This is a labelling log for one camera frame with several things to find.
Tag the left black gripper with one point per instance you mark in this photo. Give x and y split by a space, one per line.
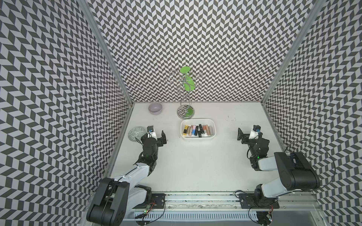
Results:
161 140

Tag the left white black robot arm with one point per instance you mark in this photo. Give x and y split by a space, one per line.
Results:
115 197

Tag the clear pink lip gloss tube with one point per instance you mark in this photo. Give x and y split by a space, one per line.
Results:
191 130

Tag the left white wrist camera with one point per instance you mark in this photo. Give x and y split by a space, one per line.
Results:
151 132

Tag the small lilac bowl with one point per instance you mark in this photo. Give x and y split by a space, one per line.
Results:
155 108

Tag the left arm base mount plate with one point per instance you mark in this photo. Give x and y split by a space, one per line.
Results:
156 201

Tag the gold and black square lipstick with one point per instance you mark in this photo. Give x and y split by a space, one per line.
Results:
185 131

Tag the slim black lipstick tube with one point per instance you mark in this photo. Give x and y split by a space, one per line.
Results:
201 129

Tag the silver lipstick tube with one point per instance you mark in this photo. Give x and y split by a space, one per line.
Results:
211 131

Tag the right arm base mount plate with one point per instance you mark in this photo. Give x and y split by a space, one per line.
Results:
248 201

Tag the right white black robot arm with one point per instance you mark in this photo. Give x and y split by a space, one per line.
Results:
295 172

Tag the white plastic storage box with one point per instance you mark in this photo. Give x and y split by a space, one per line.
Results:
197 122

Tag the aluminium front rail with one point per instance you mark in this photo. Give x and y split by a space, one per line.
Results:
228 201

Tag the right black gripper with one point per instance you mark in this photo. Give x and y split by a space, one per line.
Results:
245 136

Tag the green patterned glass plate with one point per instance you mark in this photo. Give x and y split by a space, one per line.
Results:
136 134

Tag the chrome stand with green leaves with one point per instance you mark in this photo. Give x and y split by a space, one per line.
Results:
186 83

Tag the beige lipstick tube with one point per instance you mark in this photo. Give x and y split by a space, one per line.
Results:
208 130

